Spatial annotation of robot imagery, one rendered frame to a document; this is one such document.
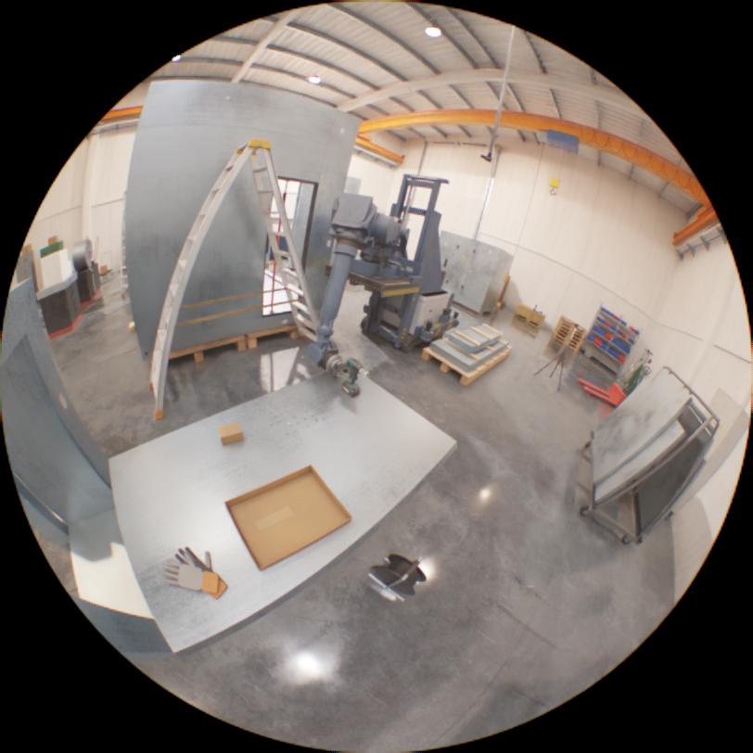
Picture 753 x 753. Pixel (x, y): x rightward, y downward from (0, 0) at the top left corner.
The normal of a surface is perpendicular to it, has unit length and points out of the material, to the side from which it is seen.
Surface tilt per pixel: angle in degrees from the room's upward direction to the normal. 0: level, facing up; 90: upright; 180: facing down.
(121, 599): 0
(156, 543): 0
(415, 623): 0
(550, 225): 90
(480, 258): 90
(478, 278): 90
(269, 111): 90
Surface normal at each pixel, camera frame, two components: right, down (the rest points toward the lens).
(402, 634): 0.21, -0.81
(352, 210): -0.09, 0.21
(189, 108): 0.68, 0.52
